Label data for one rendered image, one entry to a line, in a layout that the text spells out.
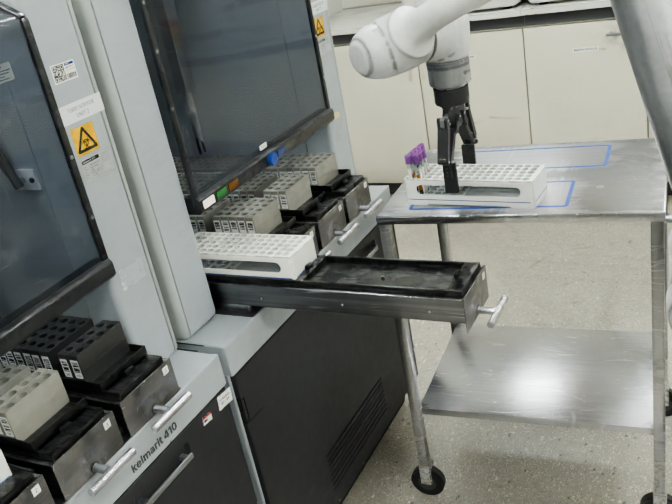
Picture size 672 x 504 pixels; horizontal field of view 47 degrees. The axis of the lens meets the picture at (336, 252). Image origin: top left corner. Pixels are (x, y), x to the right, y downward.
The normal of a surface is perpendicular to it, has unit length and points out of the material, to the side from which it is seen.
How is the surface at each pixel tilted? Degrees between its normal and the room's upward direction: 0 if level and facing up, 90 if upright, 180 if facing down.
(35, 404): 90
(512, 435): 0
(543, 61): 90
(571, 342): 0
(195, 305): 90
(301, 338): 90
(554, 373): 0
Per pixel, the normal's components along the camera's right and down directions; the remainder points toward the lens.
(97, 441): 0.88, 0.04
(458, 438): -0.18, -0.89
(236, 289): -0.44, 0.44
